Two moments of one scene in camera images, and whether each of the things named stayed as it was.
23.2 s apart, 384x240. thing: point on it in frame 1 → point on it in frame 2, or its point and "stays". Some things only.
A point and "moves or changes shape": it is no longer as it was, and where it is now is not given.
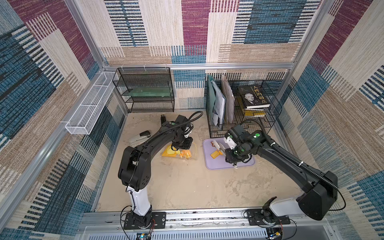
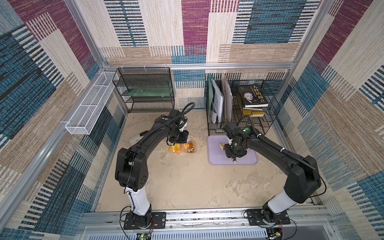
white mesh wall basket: x=83 y=118 stays
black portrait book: x=253 y=96 stays
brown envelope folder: x=229 y=98 stays
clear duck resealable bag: x=180 y=150 moves or changes shape
